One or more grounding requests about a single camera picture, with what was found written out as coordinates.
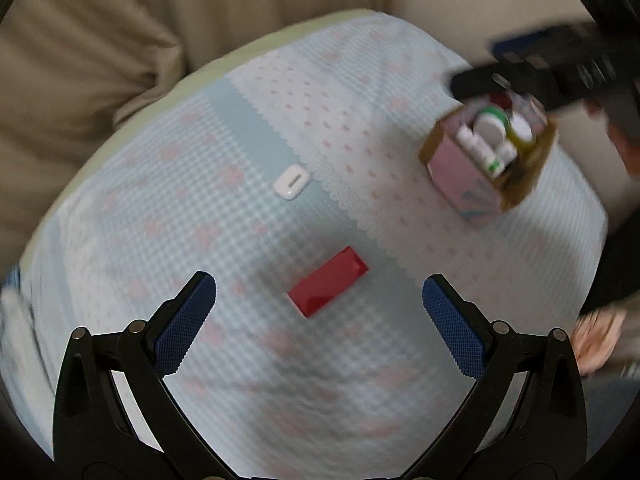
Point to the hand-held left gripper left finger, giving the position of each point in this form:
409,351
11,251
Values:
182,325

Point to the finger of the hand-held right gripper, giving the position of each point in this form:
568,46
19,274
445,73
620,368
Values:
492,82
517,42

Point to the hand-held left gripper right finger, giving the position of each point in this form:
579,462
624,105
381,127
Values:
455,327

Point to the red lid small jar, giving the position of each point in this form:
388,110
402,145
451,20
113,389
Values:
500,100

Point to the white round jar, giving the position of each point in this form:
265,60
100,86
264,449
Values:
490,127

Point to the white printed tube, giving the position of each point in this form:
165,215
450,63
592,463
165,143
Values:
472,147

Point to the green label white jar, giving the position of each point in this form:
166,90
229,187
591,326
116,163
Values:
501,162

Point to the pink lined cardboard box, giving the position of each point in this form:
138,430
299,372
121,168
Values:
457,172

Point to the red rectangular box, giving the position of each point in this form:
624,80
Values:
327,282

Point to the person's right hand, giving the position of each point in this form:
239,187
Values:
627,147

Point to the blue checked bed sheet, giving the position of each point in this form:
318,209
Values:
280,360

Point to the pink object beside bed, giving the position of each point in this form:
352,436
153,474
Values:
597,340

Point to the crumpled light blue quilt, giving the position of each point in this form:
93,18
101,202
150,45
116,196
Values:
17,325

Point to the small white flat case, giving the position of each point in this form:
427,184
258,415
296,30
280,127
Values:
291,182

